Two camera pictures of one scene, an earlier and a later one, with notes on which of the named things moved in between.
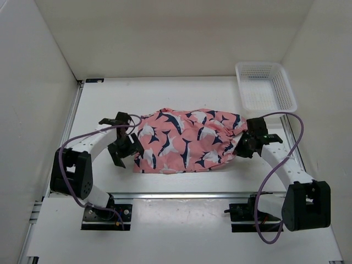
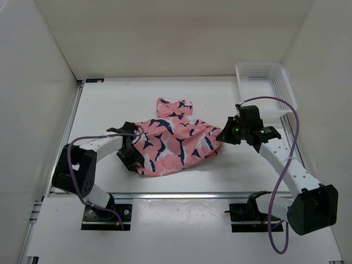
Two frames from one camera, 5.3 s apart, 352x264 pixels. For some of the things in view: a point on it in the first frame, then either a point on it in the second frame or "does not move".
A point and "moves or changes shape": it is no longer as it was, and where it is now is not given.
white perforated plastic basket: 264,87 does not move
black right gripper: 239,150 to 225,136
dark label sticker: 93,80 does not move
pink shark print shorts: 187,140 moves or changes shape
